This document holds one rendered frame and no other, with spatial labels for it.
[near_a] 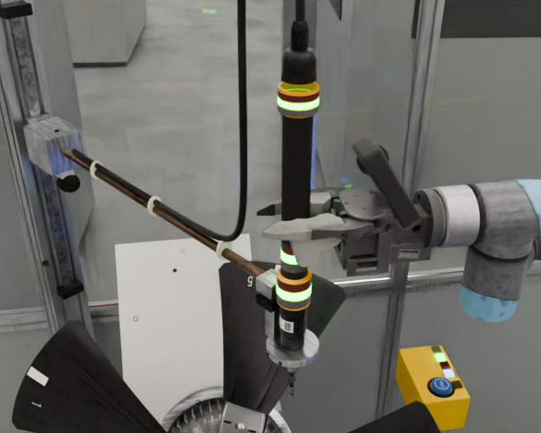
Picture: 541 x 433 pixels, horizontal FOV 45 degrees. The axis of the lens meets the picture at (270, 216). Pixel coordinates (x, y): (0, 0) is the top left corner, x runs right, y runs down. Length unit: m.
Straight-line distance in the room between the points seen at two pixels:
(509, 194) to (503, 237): 0.05
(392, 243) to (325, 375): 1.19
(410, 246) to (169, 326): 0.60
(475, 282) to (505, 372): 1.32
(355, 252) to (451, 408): 0.69
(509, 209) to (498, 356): 1.34
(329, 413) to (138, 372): 0.93
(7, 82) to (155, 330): 0.53
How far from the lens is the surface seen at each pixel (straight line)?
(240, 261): 0.88
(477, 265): 0.87
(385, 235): 0.77
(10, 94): 1.29
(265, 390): 1.03
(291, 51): 0.67
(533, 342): 2.15
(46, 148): 1.22
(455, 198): 0.80
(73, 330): 1.00
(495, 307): 0.90
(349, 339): 1.88
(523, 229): 0.84
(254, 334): 1.05
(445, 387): 1.40
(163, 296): 1.27
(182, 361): 1.27
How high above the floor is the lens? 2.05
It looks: 31 degrees down
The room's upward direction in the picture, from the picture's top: straight up
